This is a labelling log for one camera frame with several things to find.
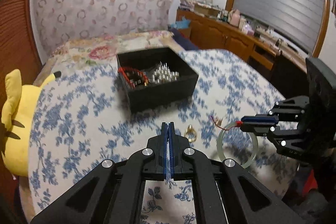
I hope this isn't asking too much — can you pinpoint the brown slatted wardrobe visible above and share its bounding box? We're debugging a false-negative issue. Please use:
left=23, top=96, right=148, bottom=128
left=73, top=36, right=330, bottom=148
left=0, top=0, right=44, bottom=98

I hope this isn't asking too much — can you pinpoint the black box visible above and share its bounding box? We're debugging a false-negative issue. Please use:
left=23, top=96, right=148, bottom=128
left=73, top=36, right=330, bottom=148
left=116, top=47, right=199, bottom=113

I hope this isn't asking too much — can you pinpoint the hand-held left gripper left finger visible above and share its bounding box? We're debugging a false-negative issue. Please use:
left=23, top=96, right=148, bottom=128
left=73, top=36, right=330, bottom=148
left=30, top=122, right=170, bottom=224

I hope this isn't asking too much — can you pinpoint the pale green jade bangle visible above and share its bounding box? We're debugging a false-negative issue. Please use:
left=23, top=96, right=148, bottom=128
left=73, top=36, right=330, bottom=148
left=217, top=121, right=259, bottom=169

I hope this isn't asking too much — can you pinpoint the dark blue bedding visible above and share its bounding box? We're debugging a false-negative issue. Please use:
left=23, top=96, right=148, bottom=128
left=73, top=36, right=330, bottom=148
left=169, top=29, right=197, bottom=51

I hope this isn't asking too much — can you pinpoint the floral bed blanket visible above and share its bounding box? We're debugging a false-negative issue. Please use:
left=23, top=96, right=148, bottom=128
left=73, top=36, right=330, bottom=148
left=43, top=31, right=175, bottom=69

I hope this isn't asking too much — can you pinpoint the folded patterned cloth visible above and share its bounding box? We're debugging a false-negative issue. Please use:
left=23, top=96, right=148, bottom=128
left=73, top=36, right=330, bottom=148
left=180, top=0, right=196, bottom=10

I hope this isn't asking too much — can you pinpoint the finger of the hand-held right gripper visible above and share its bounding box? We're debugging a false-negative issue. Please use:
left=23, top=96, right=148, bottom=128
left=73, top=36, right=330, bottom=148
left=241, top=96, right=310, bottom=125
left=241, top=123, right=310, bottom=159

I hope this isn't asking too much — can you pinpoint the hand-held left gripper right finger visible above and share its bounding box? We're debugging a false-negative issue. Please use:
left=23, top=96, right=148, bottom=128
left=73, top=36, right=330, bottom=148
left=169, top=122, right=306, bottom=224

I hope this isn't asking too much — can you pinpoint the yellow plush toy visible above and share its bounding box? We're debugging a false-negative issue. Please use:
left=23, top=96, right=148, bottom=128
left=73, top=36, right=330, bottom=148
left=1, top=69, right=62, bottom=178

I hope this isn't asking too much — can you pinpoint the silver bead jewelry pile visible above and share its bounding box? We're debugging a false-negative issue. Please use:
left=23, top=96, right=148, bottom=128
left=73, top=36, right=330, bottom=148
left=146, top=61, right=181, bottom=84

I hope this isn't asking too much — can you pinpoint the gold ring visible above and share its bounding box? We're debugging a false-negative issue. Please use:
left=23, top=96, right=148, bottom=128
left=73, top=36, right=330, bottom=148
left=184, top=126, right=198, bottom=143

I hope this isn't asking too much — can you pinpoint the blue plastic bag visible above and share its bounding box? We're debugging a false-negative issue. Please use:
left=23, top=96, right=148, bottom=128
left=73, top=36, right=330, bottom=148
left=175, top=17, right=191, bottom=29

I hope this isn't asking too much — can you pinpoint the black chair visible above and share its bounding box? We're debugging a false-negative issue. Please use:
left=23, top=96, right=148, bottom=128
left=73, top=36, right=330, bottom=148
left=272, top=53, right=310, bottom=98

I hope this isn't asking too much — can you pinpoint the pink thermos jug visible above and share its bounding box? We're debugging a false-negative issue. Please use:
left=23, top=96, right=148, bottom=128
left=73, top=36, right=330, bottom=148
left=230, top=9, right=240, bottom=26

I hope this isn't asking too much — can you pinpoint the cardboard box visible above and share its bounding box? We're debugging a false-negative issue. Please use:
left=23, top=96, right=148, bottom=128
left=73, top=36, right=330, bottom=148
left=193, top=2, right=221, bottom=17

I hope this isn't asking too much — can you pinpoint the wooden cabinet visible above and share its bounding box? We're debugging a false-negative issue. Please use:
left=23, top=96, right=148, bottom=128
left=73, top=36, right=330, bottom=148
left=176, top=9, right=282, bottom=69

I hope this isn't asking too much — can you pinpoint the blue floral tablecloth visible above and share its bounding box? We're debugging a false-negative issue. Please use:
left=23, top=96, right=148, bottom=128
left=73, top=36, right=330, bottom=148
left=28, top=49, right=286, bottom=224

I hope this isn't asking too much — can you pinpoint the red bead bracelet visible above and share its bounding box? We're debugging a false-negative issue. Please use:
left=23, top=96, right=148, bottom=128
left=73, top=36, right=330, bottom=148
left=118, top=67, right=148, bottom=83

